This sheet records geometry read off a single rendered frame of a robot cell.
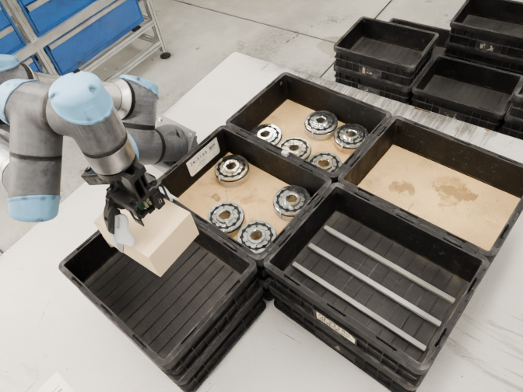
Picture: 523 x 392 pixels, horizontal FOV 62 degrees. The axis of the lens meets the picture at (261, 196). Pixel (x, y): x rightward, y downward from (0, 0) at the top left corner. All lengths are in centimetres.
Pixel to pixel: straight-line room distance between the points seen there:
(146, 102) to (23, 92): 64
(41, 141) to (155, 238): 27
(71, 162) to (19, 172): 215
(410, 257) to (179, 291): 57
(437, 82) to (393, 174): 114
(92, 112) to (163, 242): 31
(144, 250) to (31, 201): 22
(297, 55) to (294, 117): 180
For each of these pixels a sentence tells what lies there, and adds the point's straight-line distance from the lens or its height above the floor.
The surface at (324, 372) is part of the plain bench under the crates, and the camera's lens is 114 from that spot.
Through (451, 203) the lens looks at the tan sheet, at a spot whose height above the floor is 83.
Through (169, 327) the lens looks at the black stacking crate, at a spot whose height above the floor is 83.
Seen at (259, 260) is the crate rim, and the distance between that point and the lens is 101.
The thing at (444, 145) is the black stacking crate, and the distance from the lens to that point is 129.
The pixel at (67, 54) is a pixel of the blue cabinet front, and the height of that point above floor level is 44.
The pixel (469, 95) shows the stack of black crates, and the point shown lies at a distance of 232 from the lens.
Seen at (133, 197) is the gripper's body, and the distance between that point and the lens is 78.
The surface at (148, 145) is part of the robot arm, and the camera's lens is 137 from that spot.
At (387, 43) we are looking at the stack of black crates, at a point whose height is 49.
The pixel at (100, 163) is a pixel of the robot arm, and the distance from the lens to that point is 72.
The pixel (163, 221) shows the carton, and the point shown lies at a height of 112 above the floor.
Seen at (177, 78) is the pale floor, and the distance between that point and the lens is 324.
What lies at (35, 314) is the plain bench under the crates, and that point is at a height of 70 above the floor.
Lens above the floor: 179
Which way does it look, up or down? 51 degrees down
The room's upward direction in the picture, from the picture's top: 11 degrees counter-clockwise
